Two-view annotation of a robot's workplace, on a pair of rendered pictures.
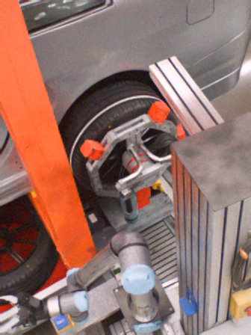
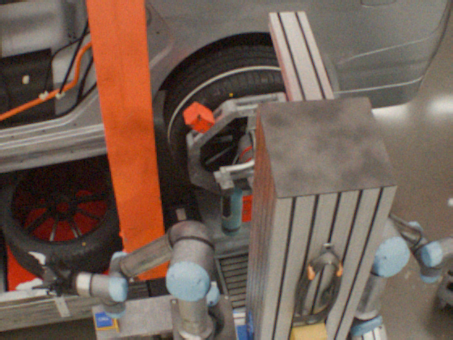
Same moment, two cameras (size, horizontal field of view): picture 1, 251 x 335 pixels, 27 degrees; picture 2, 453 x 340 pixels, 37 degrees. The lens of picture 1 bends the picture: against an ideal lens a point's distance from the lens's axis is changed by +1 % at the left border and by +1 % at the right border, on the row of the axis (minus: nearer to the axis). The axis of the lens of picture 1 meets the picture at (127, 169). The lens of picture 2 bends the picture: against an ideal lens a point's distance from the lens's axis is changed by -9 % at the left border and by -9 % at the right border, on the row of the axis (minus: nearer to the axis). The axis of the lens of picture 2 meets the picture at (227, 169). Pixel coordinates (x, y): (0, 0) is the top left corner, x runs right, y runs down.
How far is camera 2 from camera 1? 0.27 m
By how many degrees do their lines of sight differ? 6
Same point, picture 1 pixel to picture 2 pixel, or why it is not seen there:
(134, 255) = (190, 251)
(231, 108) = (408, 133)
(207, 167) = (291, 143)
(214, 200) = (282, 184)
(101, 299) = (158, 312)
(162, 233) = not seen: hidden behind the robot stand
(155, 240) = not seen: hidden behind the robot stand
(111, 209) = (212, 214)
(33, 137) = (115, 70)
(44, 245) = (110, 227)
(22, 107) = (112, 28)
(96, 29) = not seen: outside the picture
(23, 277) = (75, 255)
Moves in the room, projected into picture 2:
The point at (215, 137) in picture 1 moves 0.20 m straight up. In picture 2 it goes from (316, 112) to (323, 41)
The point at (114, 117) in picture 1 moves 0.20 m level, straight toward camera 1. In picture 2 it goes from (240, 84) to (233, 122)
